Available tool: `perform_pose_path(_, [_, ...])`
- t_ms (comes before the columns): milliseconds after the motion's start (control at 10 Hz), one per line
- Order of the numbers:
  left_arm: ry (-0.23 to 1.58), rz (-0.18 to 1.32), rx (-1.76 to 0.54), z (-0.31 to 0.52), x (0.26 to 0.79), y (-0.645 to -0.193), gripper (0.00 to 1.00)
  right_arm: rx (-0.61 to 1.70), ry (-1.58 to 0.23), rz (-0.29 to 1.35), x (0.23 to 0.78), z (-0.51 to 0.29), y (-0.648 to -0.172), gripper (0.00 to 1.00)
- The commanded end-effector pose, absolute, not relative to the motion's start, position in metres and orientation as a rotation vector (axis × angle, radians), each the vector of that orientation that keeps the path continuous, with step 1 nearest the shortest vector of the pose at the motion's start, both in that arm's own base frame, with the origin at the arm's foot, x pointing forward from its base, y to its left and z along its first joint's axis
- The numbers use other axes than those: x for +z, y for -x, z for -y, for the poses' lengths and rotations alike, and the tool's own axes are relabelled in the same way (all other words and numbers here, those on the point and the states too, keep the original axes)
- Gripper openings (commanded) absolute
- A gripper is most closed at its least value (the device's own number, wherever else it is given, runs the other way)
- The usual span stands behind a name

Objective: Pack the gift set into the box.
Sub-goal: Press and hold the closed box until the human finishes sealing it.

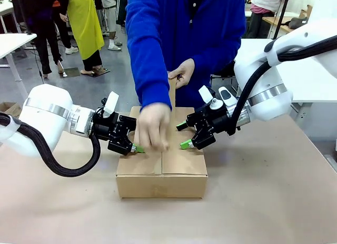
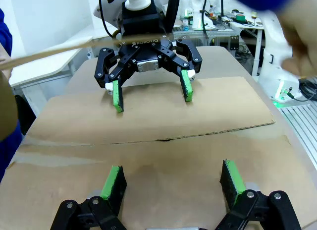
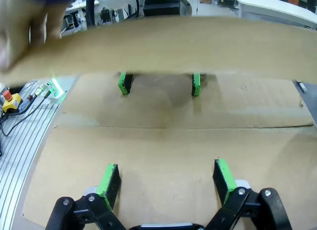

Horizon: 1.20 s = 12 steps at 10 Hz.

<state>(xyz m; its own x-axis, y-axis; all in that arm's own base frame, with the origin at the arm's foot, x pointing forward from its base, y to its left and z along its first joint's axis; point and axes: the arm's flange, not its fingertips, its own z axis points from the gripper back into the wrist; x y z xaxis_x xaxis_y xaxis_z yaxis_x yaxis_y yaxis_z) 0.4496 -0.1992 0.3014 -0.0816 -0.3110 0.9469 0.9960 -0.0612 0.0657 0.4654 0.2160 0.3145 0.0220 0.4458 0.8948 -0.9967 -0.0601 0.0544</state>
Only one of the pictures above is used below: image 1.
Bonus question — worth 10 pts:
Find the black chair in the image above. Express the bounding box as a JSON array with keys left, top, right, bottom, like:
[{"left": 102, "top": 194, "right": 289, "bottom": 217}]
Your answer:
[{"left": 210, "top": 60, "right": 239, "bottom": 94}]

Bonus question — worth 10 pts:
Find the bystander in pink white top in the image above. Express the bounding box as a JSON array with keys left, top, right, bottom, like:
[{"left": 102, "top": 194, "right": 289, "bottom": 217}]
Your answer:
[{"left": 246, "top": 0, "right": 288, "bottom": 39}]

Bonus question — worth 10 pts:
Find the wooden table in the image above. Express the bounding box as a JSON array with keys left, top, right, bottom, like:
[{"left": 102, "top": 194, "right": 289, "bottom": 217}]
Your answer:
[{"left": 262, "top": 16, "right": 297, "bottom": 36}]

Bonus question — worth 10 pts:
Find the person's left hand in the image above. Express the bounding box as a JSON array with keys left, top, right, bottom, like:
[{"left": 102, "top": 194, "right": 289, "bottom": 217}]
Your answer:
[{"left": 167, "top": 58, "right": 196, "bottom": 89}]

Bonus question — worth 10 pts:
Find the black tripod pole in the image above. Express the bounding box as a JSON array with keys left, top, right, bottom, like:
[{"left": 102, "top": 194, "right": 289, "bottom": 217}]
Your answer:
[{"left": 272, "top": 0, "right": 295, "bottom": 40}]

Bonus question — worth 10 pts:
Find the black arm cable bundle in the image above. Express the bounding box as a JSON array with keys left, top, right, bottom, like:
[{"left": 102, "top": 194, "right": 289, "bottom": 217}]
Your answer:
[
  {"left": 0, "top": 112, "right": 102, "bottom": 178},
  {"left": 227, "top": 35, "right": 337, "bottom": 136}
]

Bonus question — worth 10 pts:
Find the brown cardboard packing box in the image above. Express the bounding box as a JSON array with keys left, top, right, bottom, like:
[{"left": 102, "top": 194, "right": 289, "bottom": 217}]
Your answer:
[{"left": 115, "top": 70, "right": 209, "bottom": 200}]

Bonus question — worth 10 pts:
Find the white table with white leg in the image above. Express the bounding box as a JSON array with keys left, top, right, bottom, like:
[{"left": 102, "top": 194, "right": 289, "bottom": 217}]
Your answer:
[{"left": 0, "top": 32, "right": 37, "bottom": 97}]

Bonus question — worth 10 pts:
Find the black left arm cable bundle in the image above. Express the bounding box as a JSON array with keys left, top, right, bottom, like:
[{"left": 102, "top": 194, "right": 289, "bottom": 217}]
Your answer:
[{"left": 0, "top": 112, "right": 102, "bottom": 178}]

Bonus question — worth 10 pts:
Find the person's right forearm blue sleeve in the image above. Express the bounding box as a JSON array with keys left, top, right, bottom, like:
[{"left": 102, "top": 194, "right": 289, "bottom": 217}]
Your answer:
[{"left": 133, "top": 57, "right": 173, "bottom": 113}]

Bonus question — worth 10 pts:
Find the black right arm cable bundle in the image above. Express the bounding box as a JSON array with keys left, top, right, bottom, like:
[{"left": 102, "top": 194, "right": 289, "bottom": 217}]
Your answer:
[{"left": 227, "top": 35, "right": 337, "bottom": 136}]

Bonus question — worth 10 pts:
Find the grey bag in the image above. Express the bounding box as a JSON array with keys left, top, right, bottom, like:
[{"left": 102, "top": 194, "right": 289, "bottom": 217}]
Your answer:
[{"left": 288, "top": 17, "right": 309, "bottom": 29}]

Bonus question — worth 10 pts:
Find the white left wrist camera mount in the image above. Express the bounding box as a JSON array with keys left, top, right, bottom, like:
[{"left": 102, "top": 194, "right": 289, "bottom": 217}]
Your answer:
[{"left": 101, "top": 90, "right": 120, "bottom": 119}]

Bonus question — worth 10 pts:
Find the person in blue sweater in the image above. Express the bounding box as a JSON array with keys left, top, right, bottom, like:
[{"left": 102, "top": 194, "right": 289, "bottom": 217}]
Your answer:
[{"left": 125, "top": 0, "right": 247, "bottom": 97}]

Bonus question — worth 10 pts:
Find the bystander with yellow apron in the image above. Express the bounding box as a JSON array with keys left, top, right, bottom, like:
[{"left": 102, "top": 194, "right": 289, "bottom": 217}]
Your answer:
[{"left": 67, "top": 0, "right": 109, "bottom": 76}]

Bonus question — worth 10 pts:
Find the person's right hand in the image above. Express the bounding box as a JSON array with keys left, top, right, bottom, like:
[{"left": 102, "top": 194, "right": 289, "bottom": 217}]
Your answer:
[{"left": 136, "top": 103, "right": 172, "bottom": 152}]

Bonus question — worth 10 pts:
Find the bystander in dark clothes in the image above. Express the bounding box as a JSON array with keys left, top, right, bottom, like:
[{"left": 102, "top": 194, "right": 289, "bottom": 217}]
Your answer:
[{"left": 19, "top": 0, "right": 70, "bottom": 79}]

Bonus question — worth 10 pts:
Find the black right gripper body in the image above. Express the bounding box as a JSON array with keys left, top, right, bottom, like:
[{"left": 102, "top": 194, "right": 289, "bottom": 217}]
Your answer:
[{"left": 201, "top": 104, "right": 235, "bottom": 137}]

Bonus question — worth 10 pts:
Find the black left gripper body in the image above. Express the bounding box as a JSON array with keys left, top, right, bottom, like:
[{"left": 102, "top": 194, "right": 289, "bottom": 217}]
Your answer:
[{"left": 92, "top": 111, "right": 130, "bottom": 143}]

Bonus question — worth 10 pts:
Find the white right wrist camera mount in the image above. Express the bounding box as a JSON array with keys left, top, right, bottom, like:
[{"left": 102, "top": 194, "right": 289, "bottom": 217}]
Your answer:
[{"left": 198, "top": 85, "right": 224, "bottom": 110}]

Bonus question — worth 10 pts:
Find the person's left forearm blue sleeve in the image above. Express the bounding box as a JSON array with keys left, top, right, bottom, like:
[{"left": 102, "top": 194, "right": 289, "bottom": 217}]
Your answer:
[{"left": 192, "top": 44, "right": 242, "bottom": 76}]

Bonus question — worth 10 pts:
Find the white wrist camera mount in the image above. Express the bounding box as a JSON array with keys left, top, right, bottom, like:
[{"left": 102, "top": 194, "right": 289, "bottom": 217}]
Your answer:
[
  {"left": 198, "top": 85, "right": 224, "bottom": 110},
  {"left": 101, "top": 90, "right": 120, "bottom": 119}
]

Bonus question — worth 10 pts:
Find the bystander in beige shorts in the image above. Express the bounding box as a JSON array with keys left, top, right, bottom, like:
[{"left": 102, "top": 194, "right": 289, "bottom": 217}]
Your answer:
[{"left": 101, "top": 0, "right": 124, "bottom": 52}]

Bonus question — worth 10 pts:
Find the small open cardboard box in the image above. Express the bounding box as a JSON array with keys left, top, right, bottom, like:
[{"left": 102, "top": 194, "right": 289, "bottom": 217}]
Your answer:
[{"left": 0, "top": 101, "right": 22, "bottom": 119}]

